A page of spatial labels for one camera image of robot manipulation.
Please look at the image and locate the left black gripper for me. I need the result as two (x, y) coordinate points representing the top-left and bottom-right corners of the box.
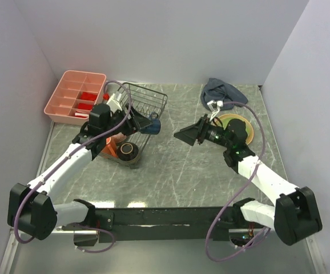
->
(102, 103), (153, 138)

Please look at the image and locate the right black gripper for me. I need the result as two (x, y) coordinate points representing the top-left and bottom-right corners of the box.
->
(174, 114), (232, 148)

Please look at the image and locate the blue ceramic mug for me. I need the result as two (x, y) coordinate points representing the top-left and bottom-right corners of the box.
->
(140, 112), (161, 135)

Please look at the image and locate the red patterned white bowl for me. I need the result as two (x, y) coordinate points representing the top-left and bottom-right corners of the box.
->
(112, 132), (127, 143)

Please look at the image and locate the black glazed bowl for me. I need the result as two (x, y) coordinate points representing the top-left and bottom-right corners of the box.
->
(117, 142), (139, 164)

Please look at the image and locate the green plate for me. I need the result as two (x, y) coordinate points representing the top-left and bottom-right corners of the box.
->
(220, 115), (253, 145)

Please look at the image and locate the orange ceramic mug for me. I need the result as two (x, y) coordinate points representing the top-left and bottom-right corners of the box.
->
(100, 137), (118, 158)

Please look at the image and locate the yellow plate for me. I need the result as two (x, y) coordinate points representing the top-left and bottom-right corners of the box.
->
(218, 113), (255, 146)

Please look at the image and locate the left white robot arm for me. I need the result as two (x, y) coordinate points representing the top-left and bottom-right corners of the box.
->
(7, 103), (154, 244)

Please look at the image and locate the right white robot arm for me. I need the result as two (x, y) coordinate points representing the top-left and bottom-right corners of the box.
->
(174, 116), (323, 245)

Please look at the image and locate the grey-blue crumpled cloth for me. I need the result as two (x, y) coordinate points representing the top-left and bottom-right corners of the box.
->
(200, 78), (248, 111)

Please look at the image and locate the red white item in tray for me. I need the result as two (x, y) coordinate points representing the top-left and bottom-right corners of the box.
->
(74, 112), (89, 119)

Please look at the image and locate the pink plastic divided organizer tray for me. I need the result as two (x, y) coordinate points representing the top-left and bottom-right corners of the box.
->
(44, 70), (106, 126)

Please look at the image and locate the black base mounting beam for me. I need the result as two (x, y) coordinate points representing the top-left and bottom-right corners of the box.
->
(61, 205), (268, 243)

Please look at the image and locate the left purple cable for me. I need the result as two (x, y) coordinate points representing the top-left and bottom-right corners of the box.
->
(13, 80), (134, 244)

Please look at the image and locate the black wire dish rack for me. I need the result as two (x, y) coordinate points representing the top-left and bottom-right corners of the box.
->
(99, 82), (168, 168)

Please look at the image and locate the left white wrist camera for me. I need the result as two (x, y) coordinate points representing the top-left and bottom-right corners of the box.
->
(103, 92), (123, 112)

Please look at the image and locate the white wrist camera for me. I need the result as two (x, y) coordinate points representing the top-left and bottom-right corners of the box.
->
(207, 100), (224, 121)
(103, 92), (123, 112)

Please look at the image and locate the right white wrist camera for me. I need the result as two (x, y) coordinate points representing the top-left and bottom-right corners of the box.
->
(207, 100), (224, 121)

